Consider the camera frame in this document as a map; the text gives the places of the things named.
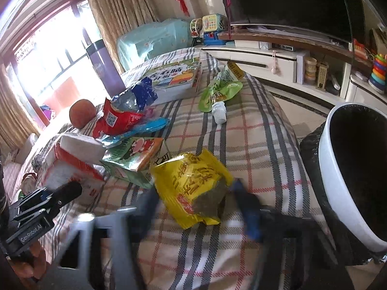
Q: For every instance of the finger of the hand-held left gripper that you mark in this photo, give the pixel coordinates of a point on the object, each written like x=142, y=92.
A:
x=69, y=192

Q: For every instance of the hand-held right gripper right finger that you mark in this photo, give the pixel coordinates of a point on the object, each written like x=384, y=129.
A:
x=248, y=214

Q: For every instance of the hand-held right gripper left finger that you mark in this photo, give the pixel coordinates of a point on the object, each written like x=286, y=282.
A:
x=150, y=203

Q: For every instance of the yellow snack packet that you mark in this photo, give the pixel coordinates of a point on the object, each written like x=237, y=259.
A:
x=187, y=181

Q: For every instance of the light blue plastic wrapper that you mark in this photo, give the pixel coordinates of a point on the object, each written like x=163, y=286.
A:
x=151, y=125

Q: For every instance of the red snack bag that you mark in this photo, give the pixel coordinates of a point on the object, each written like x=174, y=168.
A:
x=118, y=124

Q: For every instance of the white trash bin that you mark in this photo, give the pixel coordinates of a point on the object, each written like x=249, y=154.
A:
x=331, y=169

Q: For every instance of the person's left hand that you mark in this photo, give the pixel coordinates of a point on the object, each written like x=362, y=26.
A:
x=33, y=262

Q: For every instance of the orange white carton box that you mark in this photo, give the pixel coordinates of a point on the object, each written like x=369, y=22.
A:
x=72, y=175

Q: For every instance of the white paper box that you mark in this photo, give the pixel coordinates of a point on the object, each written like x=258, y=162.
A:
x=81, y=148

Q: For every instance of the plaid blanket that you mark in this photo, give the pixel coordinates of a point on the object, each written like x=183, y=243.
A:
x=242, y=145

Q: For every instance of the brown round fruit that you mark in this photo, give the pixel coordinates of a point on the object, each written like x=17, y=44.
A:
x=82, y=113

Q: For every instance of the beige curtain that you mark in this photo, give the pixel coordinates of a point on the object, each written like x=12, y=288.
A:
x=15, y=117
x=121, y=15

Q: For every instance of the blue silver snack bag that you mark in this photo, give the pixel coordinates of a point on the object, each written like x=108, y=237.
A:
x=142, y=92

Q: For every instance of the green spout pouch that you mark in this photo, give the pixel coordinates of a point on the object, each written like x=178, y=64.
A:
x=218, y=92

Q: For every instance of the children's picture book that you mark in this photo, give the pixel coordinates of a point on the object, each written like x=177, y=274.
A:
x=175, y=75

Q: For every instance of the black thermos bottle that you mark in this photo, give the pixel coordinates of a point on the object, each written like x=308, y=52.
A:
x=101, y=60

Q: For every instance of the wooden tower toy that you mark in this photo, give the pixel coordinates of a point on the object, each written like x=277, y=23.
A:
x=322, y=77

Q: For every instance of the stacked yellow jars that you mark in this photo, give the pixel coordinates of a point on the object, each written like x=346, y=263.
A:
x=310, y=71

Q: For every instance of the white TV stand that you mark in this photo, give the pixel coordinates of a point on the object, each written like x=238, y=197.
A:
x=284, y=62

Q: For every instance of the light blue dust cover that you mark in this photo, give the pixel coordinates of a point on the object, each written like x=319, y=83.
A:
x=151, y=42

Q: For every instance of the round rattle toy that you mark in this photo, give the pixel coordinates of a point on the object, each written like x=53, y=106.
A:
x=196, y=27

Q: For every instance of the colourful toy phone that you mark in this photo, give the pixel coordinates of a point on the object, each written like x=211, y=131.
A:
x=213, y=27

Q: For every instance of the red toy piano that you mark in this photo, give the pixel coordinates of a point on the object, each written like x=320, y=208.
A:
x=359, y=49

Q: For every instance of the black television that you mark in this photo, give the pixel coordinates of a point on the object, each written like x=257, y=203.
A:
x=287, y=0

